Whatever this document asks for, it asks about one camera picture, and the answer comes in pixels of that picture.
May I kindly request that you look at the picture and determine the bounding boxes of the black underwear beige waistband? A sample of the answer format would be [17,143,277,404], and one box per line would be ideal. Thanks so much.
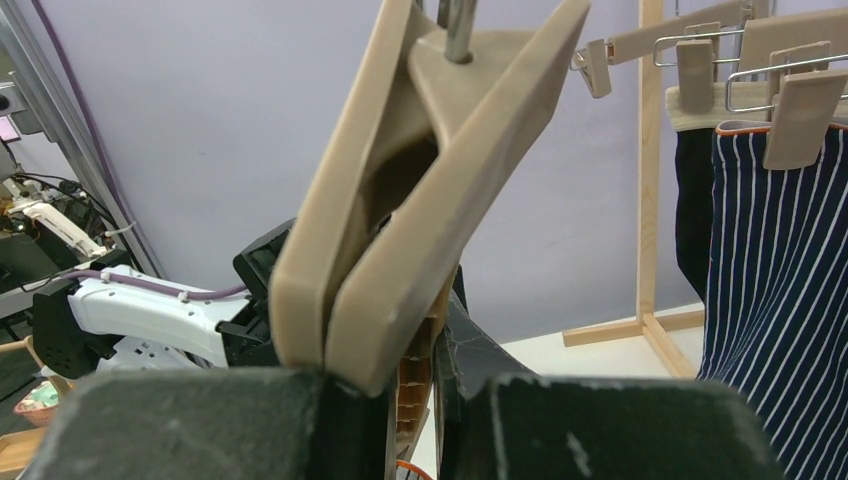
[665,84,731,302]

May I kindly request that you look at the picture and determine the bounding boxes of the beige clip hanger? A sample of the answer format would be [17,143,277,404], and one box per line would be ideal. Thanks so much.
[268,0,592,480]
[725,40,847,171]
[654,8,847,132]
[570,1,754,99]

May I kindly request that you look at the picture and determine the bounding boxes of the navy striped boxer shorts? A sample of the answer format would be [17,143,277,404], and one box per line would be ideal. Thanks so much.
[698,121,847,479]

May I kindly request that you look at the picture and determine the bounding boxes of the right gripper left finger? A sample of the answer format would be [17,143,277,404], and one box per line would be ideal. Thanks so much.
[23,368,391,479]

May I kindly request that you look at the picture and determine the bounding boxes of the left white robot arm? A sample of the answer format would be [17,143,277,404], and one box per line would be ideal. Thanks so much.
[32,220,294,380]

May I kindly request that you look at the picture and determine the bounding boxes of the aluminium frame rail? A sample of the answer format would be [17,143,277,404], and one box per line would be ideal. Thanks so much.
[1,1,170,278]

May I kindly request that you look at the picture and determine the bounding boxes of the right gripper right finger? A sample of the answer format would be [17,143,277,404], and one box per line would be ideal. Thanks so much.
[433,278,783,479]

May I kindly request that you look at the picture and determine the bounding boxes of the empty beige clip hanger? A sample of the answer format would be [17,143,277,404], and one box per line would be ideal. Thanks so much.
[570,1,754,99]

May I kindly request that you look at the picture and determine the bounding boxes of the wooden clothes rack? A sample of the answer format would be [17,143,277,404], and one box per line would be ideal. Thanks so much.
[562,1,703,378]

